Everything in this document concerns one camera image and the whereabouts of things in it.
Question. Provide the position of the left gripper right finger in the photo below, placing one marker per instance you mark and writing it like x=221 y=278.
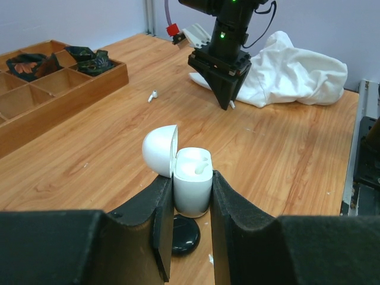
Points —
x=252 y=247

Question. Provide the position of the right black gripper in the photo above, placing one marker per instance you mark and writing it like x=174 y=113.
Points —
x=225 y=78

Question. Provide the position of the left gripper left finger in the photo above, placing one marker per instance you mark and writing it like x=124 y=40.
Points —
x=131 y=244

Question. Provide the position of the black charging case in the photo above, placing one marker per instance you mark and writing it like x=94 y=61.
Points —
x=186 y=236

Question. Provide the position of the white charging case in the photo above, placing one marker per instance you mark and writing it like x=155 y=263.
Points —
x=190 y=168

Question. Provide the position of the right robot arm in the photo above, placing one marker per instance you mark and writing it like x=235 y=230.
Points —
x=231 y=25

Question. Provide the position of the crumpled white cloth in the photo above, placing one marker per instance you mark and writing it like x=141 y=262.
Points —
x=282 y=73

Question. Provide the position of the wooden compartment tray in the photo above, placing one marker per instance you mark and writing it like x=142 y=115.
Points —
x=43 y=85

